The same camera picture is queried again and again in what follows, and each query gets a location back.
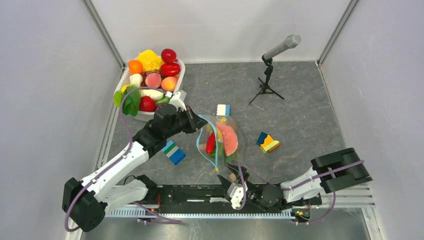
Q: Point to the pink toy peach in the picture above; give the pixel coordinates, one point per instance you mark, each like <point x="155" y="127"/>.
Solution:
<point x="153" y="80"/>

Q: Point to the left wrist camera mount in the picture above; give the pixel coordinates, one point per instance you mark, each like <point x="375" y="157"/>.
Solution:
<point x="176" y="101"/>

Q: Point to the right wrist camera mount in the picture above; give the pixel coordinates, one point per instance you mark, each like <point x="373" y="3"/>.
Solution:
<point x="236" y="194"/>

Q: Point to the grey microphone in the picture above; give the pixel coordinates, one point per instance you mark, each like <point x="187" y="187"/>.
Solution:
<point x="290" y="42"/>

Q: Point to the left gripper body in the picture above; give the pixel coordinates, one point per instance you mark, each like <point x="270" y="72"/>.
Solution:
<point x="186" y="122"/>

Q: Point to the white green toy leek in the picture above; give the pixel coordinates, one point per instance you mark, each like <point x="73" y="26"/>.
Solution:
<point x="135" y="80"/>

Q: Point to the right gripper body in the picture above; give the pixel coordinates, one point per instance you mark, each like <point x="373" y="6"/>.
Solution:
<point x="254" y="197"/>

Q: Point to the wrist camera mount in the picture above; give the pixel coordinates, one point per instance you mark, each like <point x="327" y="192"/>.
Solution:
<point x="176" y="101"/>
<point x="236" y="194"/>

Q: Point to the white plastic basket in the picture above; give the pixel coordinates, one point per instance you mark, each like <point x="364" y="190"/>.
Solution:
<point x="125" y="80"/>

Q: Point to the small wooden cube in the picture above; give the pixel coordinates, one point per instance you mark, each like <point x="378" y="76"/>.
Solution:
<point x="232" y="177"/>

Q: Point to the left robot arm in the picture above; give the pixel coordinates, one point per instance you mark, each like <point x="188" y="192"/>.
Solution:
<point x="89" y="200"/>

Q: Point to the small red toy chili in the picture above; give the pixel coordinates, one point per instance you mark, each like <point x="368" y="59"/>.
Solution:
<point x="211" y="144"/>

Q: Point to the blue green white brick stack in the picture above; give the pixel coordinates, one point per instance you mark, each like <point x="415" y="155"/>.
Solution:
<point x="173" y="152"/>

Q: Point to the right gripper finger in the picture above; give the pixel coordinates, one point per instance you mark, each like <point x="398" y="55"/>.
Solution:
<point x="242" y="174"/>
<point x="225" y="182"/>

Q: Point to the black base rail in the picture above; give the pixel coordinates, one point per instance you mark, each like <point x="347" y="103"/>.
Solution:
<point x="211" y="199"/>

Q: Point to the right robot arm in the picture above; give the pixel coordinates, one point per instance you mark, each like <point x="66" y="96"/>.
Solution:
<point x="329" y="173"/>

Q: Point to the red toy bell pepper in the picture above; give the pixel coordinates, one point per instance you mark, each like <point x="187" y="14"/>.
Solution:
<point x="170" y="69"/>

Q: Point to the pink toy watermelon slice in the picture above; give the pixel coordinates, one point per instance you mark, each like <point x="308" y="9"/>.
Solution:
<point x="229" y="137"/>

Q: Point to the orange toy pepper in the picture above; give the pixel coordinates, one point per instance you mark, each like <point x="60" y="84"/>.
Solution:
<point x="135" y="67"/>

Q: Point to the blue orange green brick stack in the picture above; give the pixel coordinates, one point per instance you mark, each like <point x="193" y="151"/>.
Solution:
<point x="266" y="143"/>

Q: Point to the red toy apple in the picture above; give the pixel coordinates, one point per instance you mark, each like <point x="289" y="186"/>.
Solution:
<point x="168" y="56"/>

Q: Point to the clear zip top bag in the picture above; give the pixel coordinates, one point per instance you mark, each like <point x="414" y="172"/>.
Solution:
<point x="204" y="132"/>

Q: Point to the orange toy peach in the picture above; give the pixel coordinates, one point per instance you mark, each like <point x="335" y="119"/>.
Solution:
<point x="169" y="83"/>

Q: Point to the red toy tomato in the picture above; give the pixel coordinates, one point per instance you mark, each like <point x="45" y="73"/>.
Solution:
<point x="147" y="104"/>

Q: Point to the black tripod mic stand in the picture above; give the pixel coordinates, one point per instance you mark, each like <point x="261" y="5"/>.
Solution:
<point x="264" y="86"/>

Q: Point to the green toy cucumber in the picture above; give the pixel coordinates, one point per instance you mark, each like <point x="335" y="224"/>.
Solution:
<point x="230" y="158"/>

